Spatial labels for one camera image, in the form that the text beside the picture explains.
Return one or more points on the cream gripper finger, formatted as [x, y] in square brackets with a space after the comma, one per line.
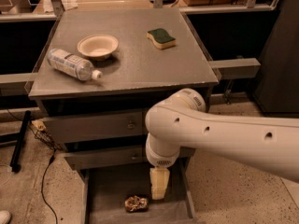
[159, 178]

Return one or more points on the crushed orange can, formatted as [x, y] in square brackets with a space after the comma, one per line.
[136, 203]

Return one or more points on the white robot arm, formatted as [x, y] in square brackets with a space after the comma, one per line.
[181, 120]

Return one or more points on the middle grey drawer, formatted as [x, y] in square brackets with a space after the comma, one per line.
[105, 157]

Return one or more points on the open bottom grey drawer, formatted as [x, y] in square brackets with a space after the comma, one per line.
[109, 187]

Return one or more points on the top grey drawer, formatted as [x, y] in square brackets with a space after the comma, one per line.
[70, 129]

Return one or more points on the grey drawer cabinet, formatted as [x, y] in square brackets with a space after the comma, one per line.
[135, 77]

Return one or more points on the white paper on counter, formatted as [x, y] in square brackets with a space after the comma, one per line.
[69, 4]

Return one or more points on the cream plug on floor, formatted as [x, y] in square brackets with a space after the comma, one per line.
[39, 125]

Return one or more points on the white floor panel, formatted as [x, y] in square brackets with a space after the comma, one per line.
[293, 189]

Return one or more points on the green yellow sponge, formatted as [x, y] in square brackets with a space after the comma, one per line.
[161, 39]

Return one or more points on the clear plastic water bottle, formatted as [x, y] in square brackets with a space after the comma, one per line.
[72, 65]

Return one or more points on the white paper bowl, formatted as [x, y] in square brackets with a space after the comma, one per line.
[98, 47]

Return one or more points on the black metal bar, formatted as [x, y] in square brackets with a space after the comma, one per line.
[14, 164]

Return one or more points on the white shoe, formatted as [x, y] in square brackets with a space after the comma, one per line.
[5, 217]

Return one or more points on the grey side rail left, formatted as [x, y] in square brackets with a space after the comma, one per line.
[16, 84]

